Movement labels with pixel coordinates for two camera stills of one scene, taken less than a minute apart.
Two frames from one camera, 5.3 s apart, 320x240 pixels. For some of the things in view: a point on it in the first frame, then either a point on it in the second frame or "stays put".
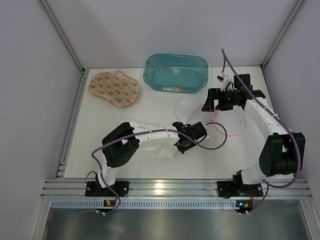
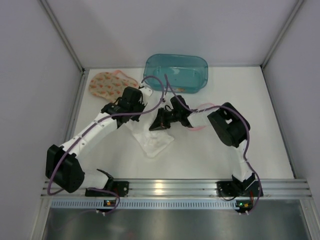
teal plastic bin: x=175 y=73 stays put
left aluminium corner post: x=60 y=33 stays put
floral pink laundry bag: x=117 y=87 stays put
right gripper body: x=213 y=99 → x=165 y=118
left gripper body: x=200 y=129 → x=136 y=107
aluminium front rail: x=174 y=189 stays put
